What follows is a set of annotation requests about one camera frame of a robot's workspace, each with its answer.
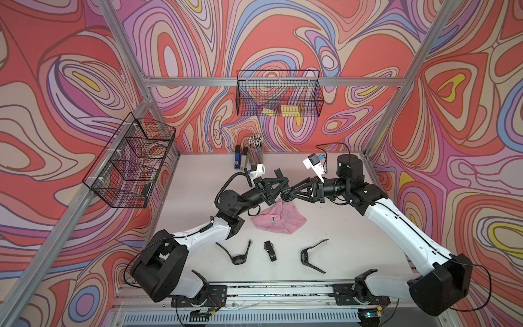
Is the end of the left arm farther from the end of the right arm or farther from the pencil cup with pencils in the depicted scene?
the pencil cup with pencils

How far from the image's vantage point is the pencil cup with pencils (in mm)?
1031

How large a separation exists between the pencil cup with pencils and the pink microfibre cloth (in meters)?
0.30

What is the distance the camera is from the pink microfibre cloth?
2.97ft
